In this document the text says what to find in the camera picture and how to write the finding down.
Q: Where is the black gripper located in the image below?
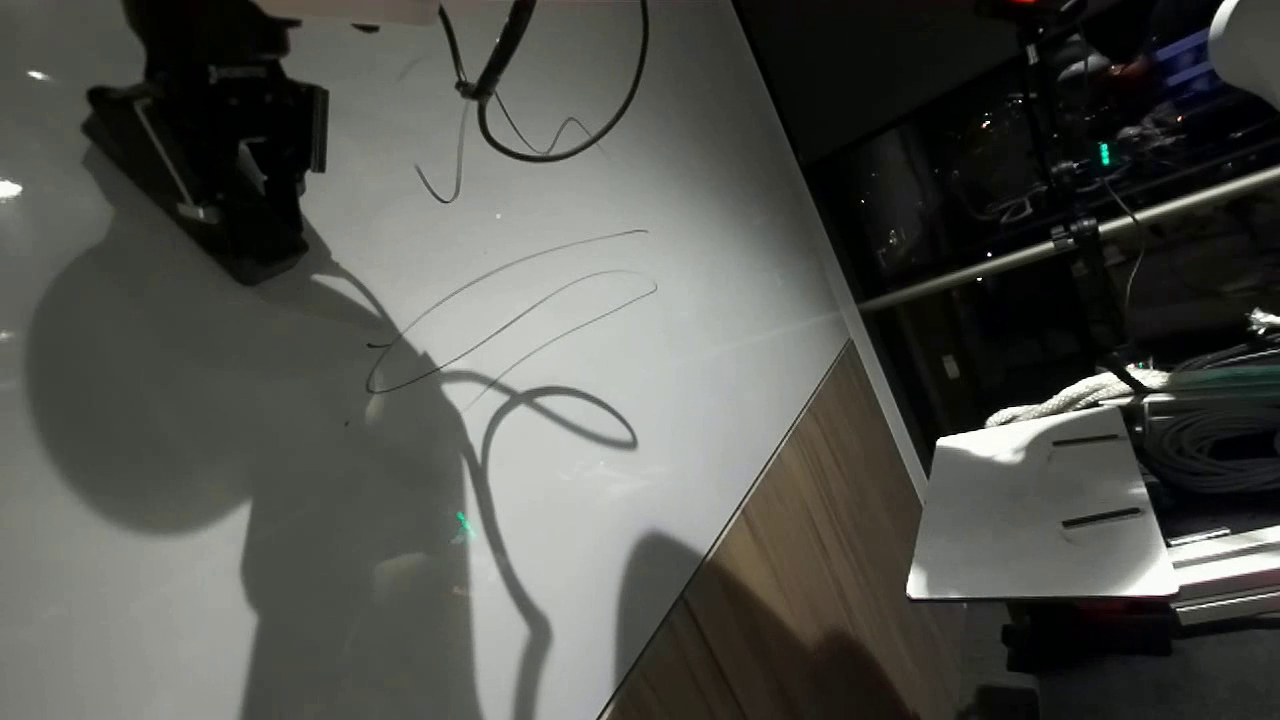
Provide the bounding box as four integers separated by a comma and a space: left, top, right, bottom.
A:
119, 0, 335, 183

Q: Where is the large white whiteboard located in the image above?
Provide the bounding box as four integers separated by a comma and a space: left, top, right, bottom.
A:
0, 0, 852, 720

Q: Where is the silver metal rod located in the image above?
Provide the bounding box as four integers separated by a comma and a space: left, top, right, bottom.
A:
858, 158, 1280, 314

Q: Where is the black stand pole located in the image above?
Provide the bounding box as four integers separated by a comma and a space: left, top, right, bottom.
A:
1015, 22, 1133, 371

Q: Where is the white table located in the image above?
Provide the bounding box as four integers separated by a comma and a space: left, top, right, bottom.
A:
904, 403, 1184, 608

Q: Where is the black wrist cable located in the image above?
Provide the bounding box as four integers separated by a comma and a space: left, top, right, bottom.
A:
433, 0, 657, 168

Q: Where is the coiled grey cable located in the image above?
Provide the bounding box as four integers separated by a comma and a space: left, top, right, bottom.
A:
1129, 356, 1280, 502

